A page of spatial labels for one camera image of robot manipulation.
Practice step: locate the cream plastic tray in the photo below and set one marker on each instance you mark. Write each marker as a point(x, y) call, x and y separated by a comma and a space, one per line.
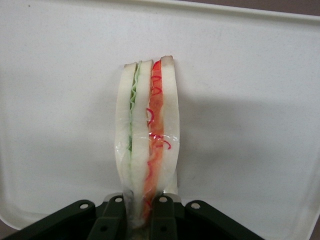
point(62, 100)

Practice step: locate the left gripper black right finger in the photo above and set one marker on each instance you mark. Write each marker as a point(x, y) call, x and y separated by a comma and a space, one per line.
point(163, 220)

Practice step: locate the triangle sandwich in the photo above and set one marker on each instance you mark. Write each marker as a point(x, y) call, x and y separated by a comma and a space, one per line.
point(140, 125)

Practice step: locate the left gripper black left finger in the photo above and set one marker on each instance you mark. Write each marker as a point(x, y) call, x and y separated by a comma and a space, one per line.
point(111, 225)

